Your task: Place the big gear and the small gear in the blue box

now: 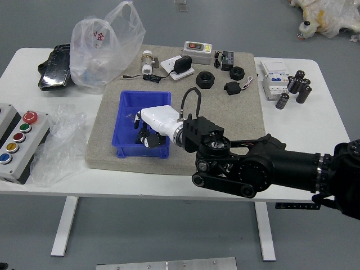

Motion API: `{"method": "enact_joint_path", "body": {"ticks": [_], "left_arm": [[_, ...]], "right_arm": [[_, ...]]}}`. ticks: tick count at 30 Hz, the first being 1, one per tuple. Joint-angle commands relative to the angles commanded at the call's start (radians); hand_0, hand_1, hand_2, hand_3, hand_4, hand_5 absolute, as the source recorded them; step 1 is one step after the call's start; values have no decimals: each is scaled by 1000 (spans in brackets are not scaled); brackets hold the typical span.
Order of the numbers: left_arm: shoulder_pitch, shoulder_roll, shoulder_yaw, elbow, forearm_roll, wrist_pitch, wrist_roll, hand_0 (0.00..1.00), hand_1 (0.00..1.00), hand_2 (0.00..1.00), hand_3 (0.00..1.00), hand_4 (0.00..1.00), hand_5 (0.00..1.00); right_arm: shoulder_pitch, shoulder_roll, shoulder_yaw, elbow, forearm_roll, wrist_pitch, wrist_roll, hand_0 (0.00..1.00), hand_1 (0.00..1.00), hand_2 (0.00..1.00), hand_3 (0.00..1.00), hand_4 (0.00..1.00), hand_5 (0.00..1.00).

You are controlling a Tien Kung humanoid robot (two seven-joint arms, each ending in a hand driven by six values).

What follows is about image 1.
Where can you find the plush toy in plastic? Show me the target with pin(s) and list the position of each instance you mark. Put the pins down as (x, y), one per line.
(329, 17)

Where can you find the blue plastic box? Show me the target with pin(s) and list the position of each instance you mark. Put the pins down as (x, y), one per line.
(126, 132)

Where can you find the grey switch box red green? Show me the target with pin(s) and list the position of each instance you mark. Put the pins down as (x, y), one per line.
(197, 54)

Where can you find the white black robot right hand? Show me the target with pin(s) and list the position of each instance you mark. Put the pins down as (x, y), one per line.
(160, 119)

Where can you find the white wall socket plate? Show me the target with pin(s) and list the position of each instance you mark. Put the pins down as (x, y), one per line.
(167, 64)

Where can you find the clear crumpled plastic bag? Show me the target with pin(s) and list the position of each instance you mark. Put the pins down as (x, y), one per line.
(56, 146)

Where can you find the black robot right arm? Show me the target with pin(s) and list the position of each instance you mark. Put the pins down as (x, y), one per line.
(267, 166)

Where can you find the black module green terminals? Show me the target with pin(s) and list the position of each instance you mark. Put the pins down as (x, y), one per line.
(227, 60)

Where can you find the black clamp sensor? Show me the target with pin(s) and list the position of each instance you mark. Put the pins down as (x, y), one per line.
(232, 88)

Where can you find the black table control panel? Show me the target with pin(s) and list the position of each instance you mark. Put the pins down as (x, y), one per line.
(295, 206)

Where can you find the large black hex nut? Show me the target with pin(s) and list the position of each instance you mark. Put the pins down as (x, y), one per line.
(201, 81)

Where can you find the white table leg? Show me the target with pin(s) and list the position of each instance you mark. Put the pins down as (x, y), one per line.
(265, 233)
(63, 227)

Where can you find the white plastic bag red print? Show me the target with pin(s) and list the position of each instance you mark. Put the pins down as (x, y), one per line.
(92, 59)

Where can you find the black power adapter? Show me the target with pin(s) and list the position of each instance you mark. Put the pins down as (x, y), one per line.
(182, 64)

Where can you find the small clear plastic bag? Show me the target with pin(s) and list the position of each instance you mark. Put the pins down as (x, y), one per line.
(130, 116)

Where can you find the grey floor fixture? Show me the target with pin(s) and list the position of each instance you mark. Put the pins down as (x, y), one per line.
(180, 6)

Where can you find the grey control box coloured buttons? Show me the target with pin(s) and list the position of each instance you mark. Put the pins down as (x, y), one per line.
(19, 152)

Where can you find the white circuit breaker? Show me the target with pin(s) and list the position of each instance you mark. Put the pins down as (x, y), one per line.
(274, 76)

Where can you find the grey-brown mat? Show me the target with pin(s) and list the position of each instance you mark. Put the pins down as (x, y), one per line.
(225, 112)

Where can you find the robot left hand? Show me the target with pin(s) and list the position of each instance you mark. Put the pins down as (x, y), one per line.
(3, 266)

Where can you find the black capacitor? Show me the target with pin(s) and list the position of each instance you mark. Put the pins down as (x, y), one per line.
(282, 101)
(300, 74)
(291, 82)
(306, 82)
(303, 94)
(296, 86)

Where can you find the brass valve white ends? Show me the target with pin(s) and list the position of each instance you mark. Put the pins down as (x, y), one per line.
(146, 60)

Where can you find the silver metal plate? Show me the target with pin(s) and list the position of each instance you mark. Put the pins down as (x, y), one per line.
(166, 265)

